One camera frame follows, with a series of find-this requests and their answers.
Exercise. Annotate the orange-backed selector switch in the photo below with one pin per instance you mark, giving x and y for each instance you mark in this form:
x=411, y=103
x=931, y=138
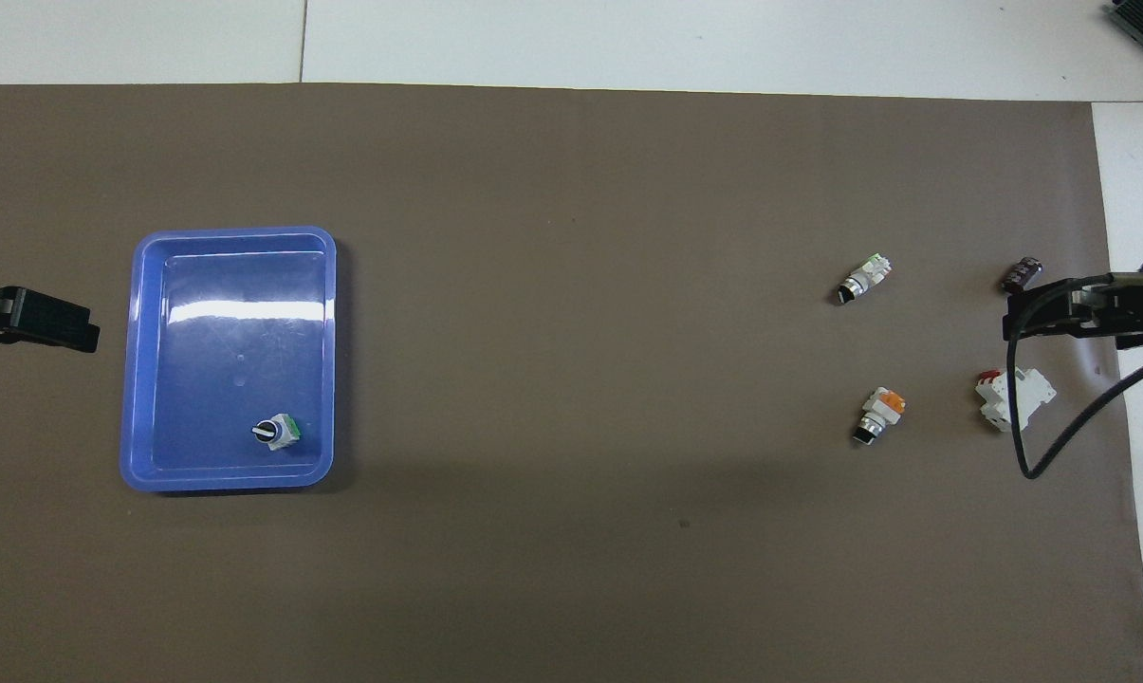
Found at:
x=880, y=415

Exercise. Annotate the dark brown terminal block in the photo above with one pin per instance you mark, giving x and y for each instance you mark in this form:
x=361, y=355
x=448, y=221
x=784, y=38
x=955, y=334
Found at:
x=1022, y=275

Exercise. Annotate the white circuit breaker red lever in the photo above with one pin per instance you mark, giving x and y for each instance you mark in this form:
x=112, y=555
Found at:
x=1031, y=394

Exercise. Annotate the blue plastic tray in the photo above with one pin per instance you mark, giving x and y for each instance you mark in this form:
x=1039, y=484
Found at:
x=234, y=351

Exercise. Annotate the brown table mat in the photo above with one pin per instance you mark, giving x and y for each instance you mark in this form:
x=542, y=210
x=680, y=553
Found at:
x=571, y=379

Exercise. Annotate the lying green-backed selector switch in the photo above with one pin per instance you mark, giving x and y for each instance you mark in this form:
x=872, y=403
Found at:
x=862, y=281

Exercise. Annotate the upright green-backed selector switch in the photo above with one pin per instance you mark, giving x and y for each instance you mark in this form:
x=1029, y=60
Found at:
x=275, y=433

